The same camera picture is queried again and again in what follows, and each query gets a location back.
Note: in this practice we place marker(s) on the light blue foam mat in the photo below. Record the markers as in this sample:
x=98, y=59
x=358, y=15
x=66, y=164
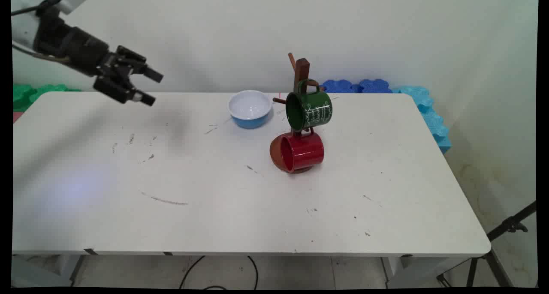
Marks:
x=431, y=116

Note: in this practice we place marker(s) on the green enamel mug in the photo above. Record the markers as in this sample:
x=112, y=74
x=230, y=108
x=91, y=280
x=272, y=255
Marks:
x=309, y=109

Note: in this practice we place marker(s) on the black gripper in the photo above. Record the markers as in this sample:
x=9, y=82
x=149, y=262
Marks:
x=79, y=49

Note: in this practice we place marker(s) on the green foam mat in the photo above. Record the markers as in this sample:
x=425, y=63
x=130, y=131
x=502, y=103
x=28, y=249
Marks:
x=30, y=93

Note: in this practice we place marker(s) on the black tripod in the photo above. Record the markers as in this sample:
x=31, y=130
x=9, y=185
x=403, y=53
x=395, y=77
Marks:
x=502, y=232

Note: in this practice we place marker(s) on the wooden mug tree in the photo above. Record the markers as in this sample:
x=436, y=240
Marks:
x=301, y=69

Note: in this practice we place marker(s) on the red enamel mug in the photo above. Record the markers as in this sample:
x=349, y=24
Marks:
x=300, y=152

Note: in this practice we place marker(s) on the metal table leg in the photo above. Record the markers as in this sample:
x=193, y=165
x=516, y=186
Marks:
x=77, y=268

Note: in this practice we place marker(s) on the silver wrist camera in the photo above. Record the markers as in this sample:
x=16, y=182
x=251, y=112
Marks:
x=73, y=0

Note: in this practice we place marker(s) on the pink foam mat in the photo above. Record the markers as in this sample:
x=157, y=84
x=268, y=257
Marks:
x=17, y=116

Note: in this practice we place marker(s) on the blue white bowl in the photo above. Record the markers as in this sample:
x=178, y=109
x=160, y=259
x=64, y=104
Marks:
x=250, y=109

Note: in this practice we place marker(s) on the dark blue foam mat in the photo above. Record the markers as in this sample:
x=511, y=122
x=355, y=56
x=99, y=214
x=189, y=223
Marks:
x=356, y=86

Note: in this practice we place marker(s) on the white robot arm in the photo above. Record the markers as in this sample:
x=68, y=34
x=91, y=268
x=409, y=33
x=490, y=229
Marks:
x=23, y=26

